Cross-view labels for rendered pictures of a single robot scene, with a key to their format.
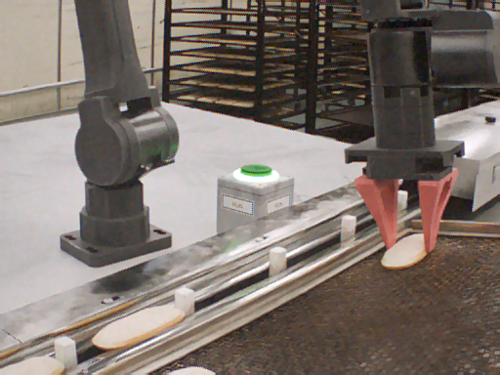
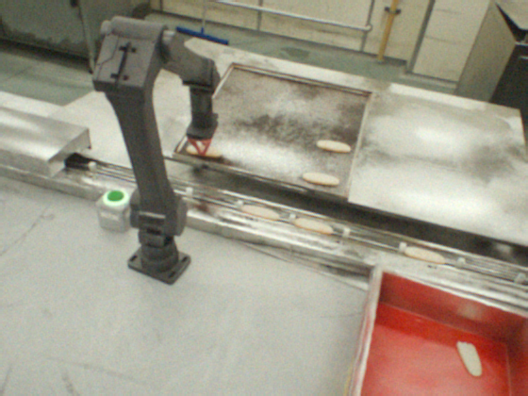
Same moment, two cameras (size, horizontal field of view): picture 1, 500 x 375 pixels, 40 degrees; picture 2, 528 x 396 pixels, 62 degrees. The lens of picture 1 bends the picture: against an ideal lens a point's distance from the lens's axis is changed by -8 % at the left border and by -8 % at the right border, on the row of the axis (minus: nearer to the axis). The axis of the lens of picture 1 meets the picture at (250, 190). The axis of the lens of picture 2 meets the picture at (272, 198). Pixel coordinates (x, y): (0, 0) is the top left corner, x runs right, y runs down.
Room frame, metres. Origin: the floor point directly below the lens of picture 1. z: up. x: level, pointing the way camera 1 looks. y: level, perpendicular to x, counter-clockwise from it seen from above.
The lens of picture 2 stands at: (0.92, 0.85, 1.59)
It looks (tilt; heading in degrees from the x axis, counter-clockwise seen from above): 39 degrees down; 243
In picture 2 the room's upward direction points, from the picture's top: 8 degrees clockwise
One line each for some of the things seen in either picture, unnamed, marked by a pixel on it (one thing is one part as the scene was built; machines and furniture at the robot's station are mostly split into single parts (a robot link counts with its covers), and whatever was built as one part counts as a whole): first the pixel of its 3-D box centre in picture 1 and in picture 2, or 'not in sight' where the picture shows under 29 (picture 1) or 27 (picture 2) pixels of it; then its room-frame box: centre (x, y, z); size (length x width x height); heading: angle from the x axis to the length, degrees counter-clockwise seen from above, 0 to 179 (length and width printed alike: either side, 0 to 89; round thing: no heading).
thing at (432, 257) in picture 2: not in sight; (424, 255); (0.22, 0.35, 0.86); 0.10 x 0.04 x 0.01; 142
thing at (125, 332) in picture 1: (140, 324); (260, 211); (0.55, 0.09, 0.86); 0.10 x 0.04 x 0.01; 142
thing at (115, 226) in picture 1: (114, 215); (158, 251); (0.82, 0.16, 0.86); 0.12 x 0.09 x 0.08; 135
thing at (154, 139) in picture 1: (129, 153); (157, 219); (0.82, 0.14, 0.94); 0.09 x 0.05 x 0.10; 59
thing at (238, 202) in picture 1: (256, 218); (119, 214); (0.89, -0.01, 0.84); 0.08 x 0.08 x 0.11; 52
